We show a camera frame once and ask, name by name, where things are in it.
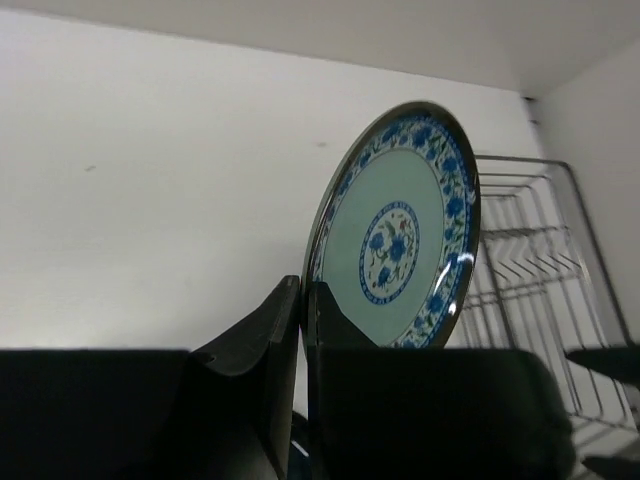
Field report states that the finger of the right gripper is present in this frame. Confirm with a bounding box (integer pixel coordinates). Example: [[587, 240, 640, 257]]
[[584, 456, 640, 480], [565, 345, 640, 385]]

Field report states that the black round plate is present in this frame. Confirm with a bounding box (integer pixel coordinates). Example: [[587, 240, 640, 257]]
[[287, 412, 312, 480]]

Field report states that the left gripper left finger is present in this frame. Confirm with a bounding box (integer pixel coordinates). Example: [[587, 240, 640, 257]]
[[194, 275, 300, 479]]

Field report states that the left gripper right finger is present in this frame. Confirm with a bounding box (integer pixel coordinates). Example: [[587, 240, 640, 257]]
[[306, 282, 380, 479]]

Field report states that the blue floral ceramic plate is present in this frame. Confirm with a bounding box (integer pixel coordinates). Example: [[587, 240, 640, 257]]
[[303, 101, 481, 348]]

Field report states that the metal wire dish rack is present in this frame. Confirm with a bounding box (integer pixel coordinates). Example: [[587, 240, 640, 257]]
[[452, 155, 639, 441]]

